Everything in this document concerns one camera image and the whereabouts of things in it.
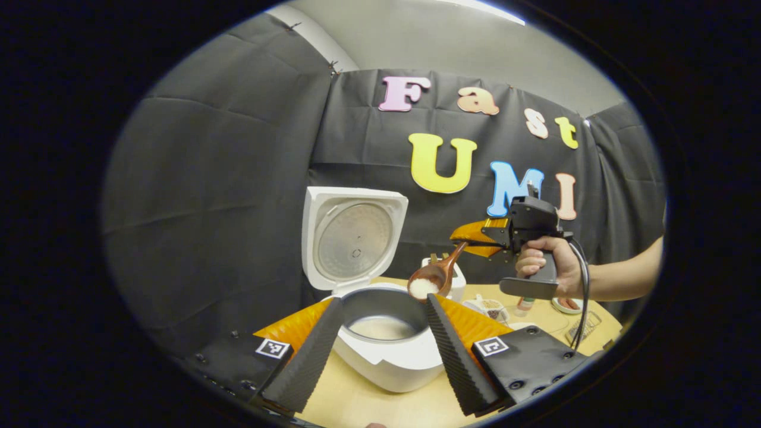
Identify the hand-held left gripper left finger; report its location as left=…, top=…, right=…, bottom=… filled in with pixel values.
left=178, top=296, right=345, bottom=416

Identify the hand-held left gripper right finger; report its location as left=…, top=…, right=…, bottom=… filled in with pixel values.
left=425, top=293, right=595, bottom=417

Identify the brown wooden spoon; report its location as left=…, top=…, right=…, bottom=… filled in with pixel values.
left=407, top=241, right=470, bottom=301

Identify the white rice cooker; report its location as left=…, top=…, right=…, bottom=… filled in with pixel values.
left=301, top=186, right=446, bottom=393

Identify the white toaster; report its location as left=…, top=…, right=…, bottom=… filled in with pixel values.
left=421, top=253, right=467, bottom=303

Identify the white divided grain dish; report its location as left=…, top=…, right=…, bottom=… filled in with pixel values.
left=464, top=295, right=510, bottom=325

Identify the black backdrop cloth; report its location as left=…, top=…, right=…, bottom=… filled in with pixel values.
left=101, top=13, right=666, bottom=357

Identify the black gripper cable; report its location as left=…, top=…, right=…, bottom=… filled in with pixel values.
left=565, top=238, right=590, bottom=351

